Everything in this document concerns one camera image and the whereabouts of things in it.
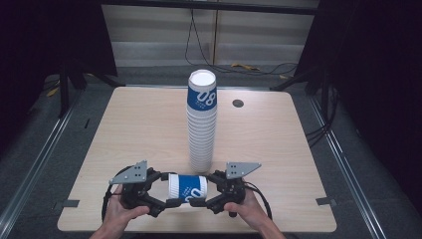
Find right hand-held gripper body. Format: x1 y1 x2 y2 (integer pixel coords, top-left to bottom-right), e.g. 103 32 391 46
206 161 262 216

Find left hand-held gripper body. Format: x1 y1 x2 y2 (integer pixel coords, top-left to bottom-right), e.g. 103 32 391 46
108 160 167 219

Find blue labelled paper cup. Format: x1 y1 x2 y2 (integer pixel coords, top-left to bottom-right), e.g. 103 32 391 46
167 172 209 204

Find stack of white paper cups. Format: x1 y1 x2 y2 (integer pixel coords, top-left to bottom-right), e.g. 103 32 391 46
185 69 218 174

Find person's left hand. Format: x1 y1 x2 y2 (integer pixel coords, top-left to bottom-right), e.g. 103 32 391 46
104 183 151 231

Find person's right hand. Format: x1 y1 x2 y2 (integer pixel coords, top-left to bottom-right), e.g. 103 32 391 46
223 188 269 231

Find grey tape strip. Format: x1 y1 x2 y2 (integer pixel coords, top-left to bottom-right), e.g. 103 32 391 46
315 196 338 207
54 198 81 211

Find yellow floor tape scrap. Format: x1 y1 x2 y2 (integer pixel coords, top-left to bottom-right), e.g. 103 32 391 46
230 62 262 72
46 86 62 99

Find black metal stand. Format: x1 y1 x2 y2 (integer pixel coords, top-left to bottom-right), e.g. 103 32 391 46
269 65 333 98
57 61 126 120

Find black curtain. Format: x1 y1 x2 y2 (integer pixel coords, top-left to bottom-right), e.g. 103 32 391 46
0 0 119 152
293 0 422 208

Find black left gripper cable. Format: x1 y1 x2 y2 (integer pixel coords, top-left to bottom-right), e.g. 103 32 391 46
101 164 134 223

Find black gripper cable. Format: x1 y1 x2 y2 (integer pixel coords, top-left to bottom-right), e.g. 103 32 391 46
243 180 274 221
101 164 134 223

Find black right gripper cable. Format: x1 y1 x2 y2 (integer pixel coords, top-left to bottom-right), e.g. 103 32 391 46
243 180 274 221

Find metal floor rail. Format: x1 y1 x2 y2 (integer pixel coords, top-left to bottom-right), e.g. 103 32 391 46
0 89 85 231
308 95 390 239

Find black floor cables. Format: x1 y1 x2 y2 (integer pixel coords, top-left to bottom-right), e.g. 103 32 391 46
184 8 300 77

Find black cable bundle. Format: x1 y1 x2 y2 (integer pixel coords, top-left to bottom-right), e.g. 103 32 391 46
304 84 340 149

